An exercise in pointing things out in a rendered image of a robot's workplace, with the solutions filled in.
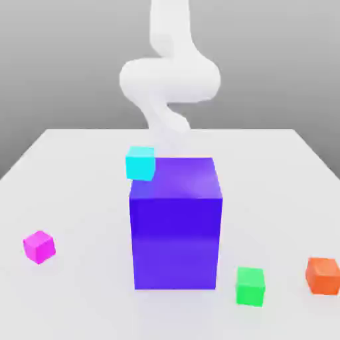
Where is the small cyan cube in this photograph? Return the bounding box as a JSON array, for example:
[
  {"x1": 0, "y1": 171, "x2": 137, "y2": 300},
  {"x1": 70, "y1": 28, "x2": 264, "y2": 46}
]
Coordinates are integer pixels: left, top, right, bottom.
[{"x1": 125, "y1": 145, "x2": 156, "y2": 182}]

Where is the small green cube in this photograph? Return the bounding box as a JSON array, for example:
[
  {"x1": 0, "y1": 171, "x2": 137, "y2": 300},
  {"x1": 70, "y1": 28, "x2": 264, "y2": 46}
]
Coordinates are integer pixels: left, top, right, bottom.
[{"x1": 235, "y1": 266, "x2": 266, "y2": 308}]

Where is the small magenta cube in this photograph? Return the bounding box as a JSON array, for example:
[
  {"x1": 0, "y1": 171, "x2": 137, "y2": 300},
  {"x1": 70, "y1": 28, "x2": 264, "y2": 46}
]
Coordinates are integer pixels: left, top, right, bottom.
[{"x1": 23, "y1": 230, "x2": 56, "y2": 266}]

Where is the large purple box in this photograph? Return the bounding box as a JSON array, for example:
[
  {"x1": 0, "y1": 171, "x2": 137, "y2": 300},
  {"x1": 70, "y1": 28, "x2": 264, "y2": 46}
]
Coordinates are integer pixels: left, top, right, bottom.
[{"x1": 129, "y1": 157, "x2": 223, "y2": 291}]

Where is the small orange cube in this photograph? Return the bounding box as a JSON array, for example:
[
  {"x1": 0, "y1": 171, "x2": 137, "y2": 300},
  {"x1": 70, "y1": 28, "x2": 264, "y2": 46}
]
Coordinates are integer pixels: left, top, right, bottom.
[{"x1": 305, "y1": 256, "x2": 340, "y2": 296}]

